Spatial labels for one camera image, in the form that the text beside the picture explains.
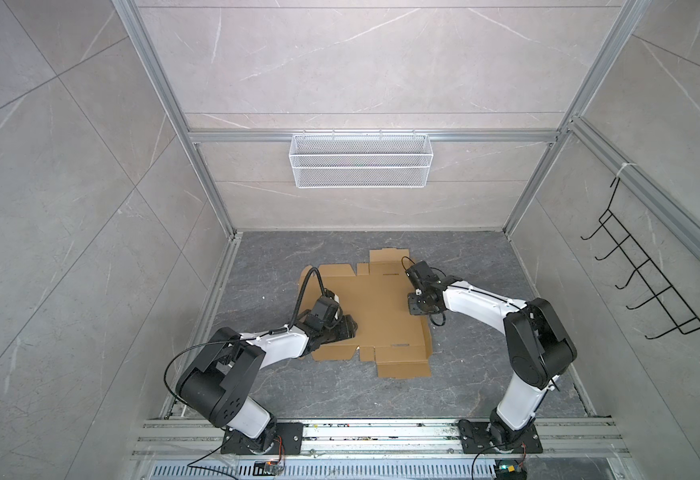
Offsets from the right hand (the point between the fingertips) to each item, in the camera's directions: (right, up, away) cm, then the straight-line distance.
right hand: (418, 302), depth 96 cm
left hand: (-22, -5, -5) cm, 23 cm away
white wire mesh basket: (-19, +48, +5) cm, 52 cm away
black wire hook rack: (+45, +3, -38) cm, 59 cm away
